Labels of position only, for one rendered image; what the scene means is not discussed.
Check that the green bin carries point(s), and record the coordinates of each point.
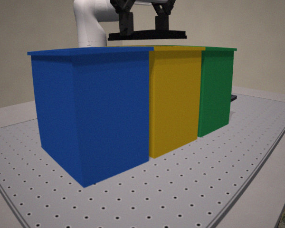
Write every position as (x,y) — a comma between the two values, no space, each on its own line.
(215,88)

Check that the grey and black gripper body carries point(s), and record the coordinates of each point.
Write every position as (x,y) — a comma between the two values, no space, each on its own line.
(148,2)

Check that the yellow box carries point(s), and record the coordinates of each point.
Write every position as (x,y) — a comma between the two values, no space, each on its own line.
(174,97)

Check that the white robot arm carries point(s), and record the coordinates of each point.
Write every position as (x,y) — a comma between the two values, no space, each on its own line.
(88,14)

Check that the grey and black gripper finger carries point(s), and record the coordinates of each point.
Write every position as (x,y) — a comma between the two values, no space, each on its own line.
(162,18)
(123,7)

